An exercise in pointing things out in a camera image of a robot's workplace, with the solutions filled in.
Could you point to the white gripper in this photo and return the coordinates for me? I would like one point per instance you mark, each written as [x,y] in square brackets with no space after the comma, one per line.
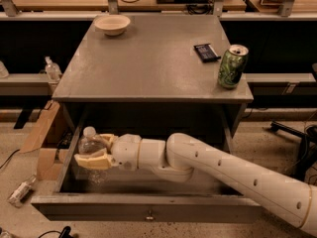
[126,151]

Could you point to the clear plastic water bottle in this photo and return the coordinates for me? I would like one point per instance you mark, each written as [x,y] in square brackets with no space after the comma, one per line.
[90,143]

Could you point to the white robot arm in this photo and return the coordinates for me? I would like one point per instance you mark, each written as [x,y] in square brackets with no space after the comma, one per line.
[176,158]

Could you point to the open grey top drawer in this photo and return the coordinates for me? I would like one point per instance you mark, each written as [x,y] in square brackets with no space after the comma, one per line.
[127,196]

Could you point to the metal drawer knob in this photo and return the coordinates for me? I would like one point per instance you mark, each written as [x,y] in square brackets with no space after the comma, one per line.
[149,217]

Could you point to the small bottle on shelf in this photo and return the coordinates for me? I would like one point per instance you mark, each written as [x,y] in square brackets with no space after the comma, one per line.
[52,69]

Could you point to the plastic bottle on floor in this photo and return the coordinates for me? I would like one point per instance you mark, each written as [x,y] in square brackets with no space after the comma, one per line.
[21,191]

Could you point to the cardboard box on floor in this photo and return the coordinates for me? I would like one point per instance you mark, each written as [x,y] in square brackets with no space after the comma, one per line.
[44,137]

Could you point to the grey cabinet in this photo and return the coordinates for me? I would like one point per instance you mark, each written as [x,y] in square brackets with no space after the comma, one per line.
[150,80]

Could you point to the white paper bowl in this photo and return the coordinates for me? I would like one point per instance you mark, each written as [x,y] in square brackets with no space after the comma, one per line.
[112,25]

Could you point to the green soda can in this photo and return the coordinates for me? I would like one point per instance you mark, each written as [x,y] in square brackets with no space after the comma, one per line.
[232,66]

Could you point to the black chair base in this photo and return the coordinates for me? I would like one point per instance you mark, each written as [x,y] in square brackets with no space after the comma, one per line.
[306,156]

